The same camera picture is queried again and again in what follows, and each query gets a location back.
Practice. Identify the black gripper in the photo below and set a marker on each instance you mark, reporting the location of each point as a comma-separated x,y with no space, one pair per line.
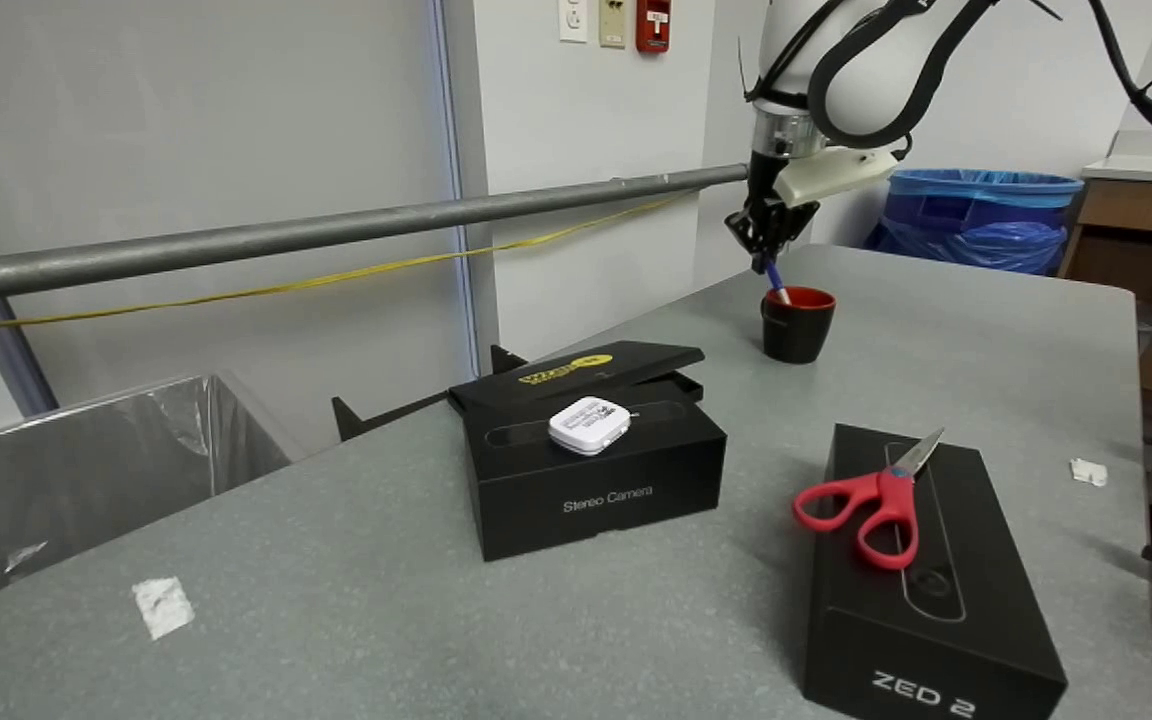
771,200

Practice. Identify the blue marker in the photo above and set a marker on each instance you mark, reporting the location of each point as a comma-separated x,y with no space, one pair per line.
777,284

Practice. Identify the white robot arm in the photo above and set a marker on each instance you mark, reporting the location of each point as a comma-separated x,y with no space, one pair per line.
789,55

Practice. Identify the black mug red inside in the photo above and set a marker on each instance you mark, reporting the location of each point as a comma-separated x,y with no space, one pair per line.
792,333

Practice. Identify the blue bin with bag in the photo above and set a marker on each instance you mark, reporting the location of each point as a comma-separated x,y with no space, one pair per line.
976,221

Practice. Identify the black box lid yellow print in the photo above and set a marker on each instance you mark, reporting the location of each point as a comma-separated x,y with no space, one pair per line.
579,369

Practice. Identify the small white device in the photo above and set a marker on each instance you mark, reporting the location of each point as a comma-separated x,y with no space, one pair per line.
591,426

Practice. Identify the red fire alarm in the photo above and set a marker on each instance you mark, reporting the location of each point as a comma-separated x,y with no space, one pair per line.
652,24

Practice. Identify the wooden desk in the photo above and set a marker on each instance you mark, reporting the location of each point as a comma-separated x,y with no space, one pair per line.
1148,245

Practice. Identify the small white tape piece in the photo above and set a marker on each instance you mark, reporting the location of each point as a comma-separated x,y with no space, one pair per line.
1090,469

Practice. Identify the black ZED 2 box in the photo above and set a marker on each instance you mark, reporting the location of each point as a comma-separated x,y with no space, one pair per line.
951,600

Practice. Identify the grey metal pole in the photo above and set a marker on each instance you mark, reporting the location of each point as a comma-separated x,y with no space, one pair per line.
339,228

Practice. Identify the large white tape piece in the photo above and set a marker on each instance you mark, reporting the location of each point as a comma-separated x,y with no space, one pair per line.
163,604

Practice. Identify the grey bin with plastic liner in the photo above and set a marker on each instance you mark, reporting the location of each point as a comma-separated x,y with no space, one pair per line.
82,481

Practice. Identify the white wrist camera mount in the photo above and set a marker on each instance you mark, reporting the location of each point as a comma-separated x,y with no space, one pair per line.
836,174

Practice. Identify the beige wall plate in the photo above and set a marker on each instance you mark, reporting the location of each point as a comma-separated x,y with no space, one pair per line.
614,23

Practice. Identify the black stereo camera box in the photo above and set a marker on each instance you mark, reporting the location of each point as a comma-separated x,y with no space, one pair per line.
600,487

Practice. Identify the white light switch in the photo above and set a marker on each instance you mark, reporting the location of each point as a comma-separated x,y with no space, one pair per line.
575,18

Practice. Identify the blue wall conduit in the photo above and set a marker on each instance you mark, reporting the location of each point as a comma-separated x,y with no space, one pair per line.
452,163

